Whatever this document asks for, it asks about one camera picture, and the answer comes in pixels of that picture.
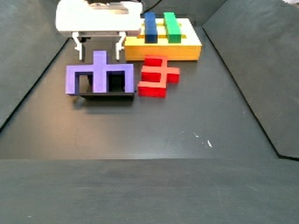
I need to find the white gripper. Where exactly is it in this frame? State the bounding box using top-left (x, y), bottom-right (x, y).
top-left (55, 0), bottom-right (143, 61)

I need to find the purple interlocking block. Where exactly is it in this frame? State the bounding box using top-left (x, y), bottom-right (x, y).
top-left (65, 51), bottom-right (135, 95)

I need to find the yellow slotted board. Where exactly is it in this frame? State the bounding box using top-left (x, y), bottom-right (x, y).
top-left (124, 18), bottom-right (202, 61)

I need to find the black angle fixture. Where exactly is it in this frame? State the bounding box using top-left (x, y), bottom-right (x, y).
top-left (79, 72), bottom-right (135, 101)

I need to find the blue long bar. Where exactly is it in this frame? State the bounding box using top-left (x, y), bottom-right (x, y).
top-left (144, 12), bottom-right (158, 44)

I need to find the red interlocking block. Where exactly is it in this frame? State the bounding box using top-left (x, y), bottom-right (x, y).
top-left (138, 55), bottom-right (180, 98)

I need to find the green long bar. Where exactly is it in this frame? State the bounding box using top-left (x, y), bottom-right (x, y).
top-left (163, 12), bottom-right (182, 44)

